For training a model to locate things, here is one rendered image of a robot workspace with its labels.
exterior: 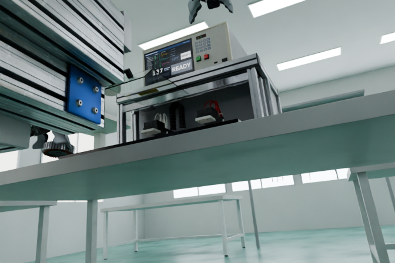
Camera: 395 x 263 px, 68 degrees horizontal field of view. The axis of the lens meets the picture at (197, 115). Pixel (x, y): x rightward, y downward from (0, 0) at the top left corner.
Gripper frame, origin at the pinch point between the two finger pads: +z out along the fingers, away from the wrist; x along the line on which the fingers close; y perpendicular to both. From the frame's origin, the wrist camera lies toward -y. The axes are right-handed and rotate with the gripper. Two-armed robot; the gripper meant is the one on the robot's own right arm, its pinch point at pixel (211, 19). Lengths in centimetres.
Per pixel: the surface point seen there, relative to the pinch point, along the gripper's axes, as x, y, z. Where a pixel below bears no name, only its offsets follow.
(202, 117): -10.9, -17.3, 27.2
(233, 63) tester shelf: 2.2, -23.3, 5.1
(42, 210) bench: -163, -104, 48
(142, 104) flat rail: -41, -29, 12
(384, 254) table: 59, -120, 91
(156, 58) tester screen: -34.3, -31.3, -10.3
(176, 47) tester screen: -23.2, -29.7, -12.2
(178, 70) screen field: -23.1, -29.7, -0.8
